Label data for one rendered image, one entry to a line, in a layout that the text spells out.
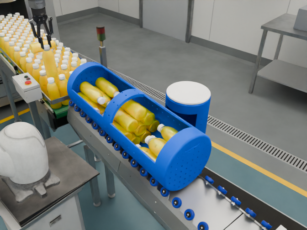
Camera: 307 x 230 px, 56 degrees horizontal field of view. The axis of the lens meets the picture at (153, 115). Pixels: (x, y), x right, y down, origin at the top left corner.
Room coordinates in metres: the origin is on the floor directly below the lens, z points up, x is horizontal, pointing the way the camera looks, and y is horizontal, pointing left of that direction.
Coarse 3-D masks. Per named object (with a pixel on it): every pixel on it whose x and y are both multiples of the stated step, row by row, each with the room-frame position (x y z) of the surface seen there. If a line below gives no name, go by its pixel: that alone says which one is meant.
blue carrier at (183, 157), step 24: (72, 72) 1.49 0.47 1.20; (96, 72) 1.57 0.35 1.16; (72, 96) 1.40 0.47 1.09; (120, 96) 1.19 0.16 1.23; (144, 96) 1.31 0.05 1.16; (96, 120) 1.19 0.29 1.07; (168, 120) 1.18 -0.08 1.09; (120, 144) 1.03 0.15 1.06; (144, 144) 1.15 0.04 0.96; (168, 144) 0.86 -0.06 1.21; (192, 144) 0.88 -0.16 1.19; (144, 168) 0.90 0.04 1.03; (168, 168) 0.79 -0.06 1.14; (192, 168) 0.89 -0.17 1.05
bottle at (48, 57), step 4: (44, 52) 1.63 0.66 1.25; (48, 52) 1.63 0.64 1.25; (52, 52) 1.65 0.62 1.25; (44, 56) 1.62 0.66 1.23; (48, 56) 1.62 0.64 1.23; (52, 56) 1.63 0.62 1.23; (44, 60) 1.62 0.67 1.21; (48, 60) 1.62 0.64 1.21; (52, 60) 1.63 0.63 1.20; (44, 64) 1.63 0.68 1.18; (48, 64) 1.62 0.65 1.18; (52, 64) 1.62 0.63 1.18; (48, 68) 1.62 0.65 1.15; (52, 68) 1.62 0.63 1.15; (56, 68) 1.65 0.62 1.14; (48, 72) 1.62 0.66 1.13; (52, 72) 1.62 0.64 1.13; (56, 72) 1.64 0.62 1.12; (48, 76) 1.62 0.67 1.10; (52, 76) 1.62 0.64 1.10; (56, 76) 1.63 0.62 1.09
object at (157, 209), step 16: (80, 128) 1.39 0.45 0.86; (96, 144) 1.25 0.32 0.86; (112, 160) 1.12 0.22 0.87; (128, 176) 1.00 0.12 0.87; (144, 192) 0.90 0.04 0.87; (176, 192) 0.86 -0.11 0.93; (192, 192) 0.86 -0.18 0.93; (208, 192) 0.86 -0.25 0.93; (160, 208) 0.81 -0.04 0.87; (192, 208) 0.77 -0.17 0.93; (208, 208) 0.78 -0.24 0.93; (224, 208) 0.78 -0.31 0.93; (160, 224) 0.89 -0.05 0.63; (176, 224) 0.73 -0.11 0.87; (208, 224) 0.70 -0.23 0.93; (224, 224) 0.70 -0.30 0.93; (240, 224) 0.70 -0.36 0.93; (256, 224) 0.70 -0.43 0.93
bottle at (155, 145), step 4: (148, 140) 0.98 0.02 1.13; (152, 140) 0.97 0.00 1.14; (156, 140) 0.96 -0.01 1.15; (160, 140) 0.96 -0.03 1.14; (148, 144) 0.96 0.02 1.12; (152, 144) 0.94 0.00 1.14; (156, 144) 0.94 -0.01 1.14; (160, 144) 0.93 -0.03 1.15; (164, 144) 0.93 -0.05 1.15; (152, 148) 0.93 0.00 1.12; (156, 148) 0.92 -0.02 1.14; (160, 148) 0.91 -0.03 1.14; (152, 152) 0.93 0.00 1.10; (156, 152) 0.91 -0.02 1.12; (156, 156) 0.91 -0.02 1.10
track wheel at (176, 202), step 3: (174, 198) 0.79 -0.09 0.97; (177, 198) 0.78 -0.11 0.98; (174, 201) 0.78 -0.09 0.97; (177, 201) 0.77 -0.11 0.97; (180, 201) 0.77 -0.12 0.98; (174, 204) 0.77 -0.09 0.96; (177, 204) 0.76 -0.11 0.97; (180, 204) 0.76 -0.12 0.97; (174, 207) 0.76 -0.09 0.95; (177, 207) 0.75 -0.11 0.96
